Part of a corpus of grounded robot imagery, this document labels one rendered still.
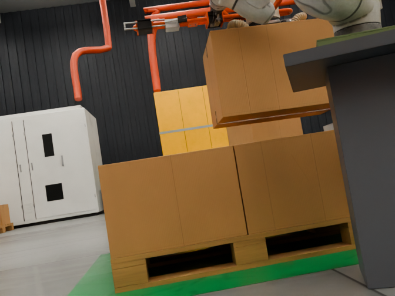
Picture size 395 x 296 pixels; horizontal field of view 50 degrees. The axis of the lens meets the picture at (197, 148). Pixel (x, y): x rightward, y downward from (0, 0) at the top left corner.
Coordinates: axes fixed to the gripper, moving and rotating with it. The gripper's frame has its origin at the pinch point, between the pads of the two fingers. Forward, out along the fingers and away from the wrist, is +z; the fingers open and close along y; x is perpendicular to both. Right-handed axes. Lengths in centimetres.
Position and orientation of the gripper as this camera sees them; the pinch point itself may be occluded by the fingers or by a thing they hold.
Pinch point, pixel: (213, 19)
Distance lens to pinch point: 221.9
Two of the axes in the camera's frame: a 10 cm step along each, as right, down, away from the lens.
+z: -0.9, 0.9, 9.9
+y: 1.6, 9.8, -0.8
